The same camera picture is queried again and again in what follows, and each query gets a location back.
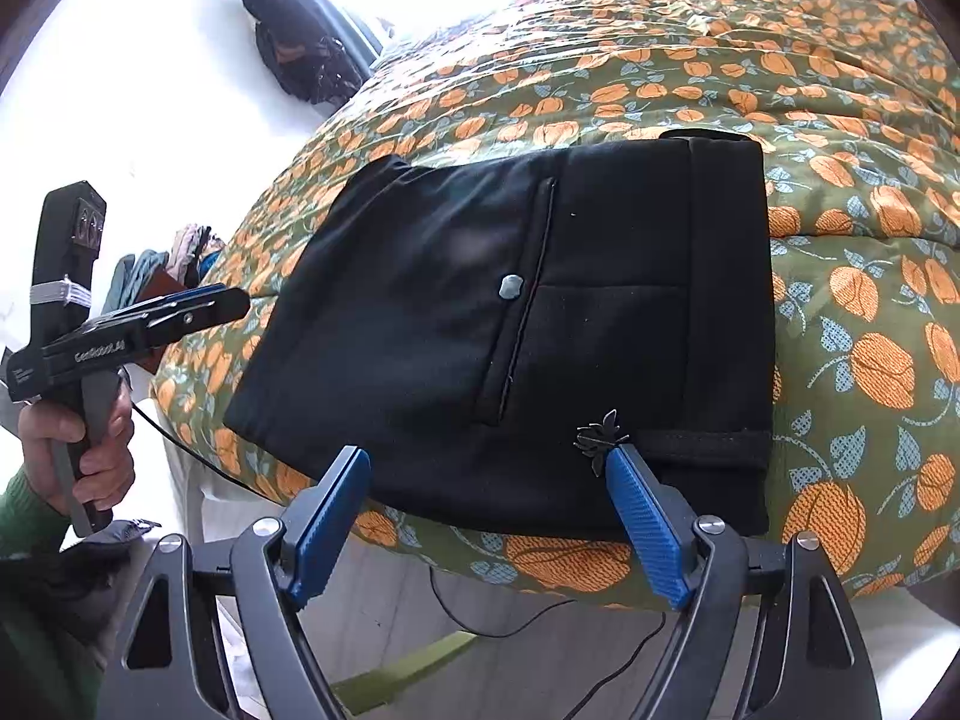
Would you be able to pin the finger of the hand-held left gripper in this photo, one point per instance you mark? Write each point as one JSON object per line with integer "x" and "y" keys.
{"x": 202, "y": 315}
{"x": 202, "y": 290}

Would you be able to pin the pile of folded clothes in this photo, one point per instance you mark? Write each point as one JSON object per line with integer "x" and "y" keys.
{"x": 191, "y": 247}

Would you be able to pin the grey-blue towel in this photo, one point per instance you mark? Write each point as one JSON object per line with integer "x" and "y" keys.
{"x": 139, "y": 277}

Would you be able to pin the black pants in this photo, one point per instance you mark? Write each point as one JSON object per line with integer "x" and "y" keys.
{"x": 420, "y": 330}

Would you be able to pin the brown wooden nightstand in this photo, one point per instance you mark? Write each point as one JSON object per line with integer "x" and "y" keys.
{"x": 161, "y": 286}

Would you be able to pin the person's left forearm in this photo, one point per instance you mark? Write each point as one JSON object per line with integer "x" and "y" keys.
{"x": 30, "y": 577}

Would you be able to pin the green blanket with orange print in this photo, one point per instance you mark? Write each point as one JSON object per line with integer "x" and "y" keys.
{"x": 825, "y": 127}

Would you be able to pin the blue bag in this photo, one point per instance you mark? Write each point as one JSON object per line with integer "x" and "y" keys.
{"x": 208, "y": 266}

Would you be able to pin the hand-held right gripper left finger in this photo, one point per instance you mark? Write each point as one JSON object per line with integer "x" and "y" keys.
{"x": 330, "y": 525}

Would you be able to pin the dark grey cloth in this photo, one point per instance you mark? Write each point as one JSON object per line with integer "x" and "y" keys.
{"x": 82, "y": 562}

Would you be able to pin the dark clothes on coat rack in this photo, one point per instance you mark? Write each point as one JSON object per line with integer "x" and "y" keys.
{"x": 292, "y": 45}

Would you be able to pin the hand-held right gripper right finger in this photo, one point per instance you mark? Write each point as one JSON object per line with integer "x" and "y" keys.
{"x": 649, "y": 532}

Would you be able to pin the person's left hand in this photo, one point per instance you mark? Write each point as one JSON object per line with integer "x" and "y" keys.
{"x": 116, "y": 465}

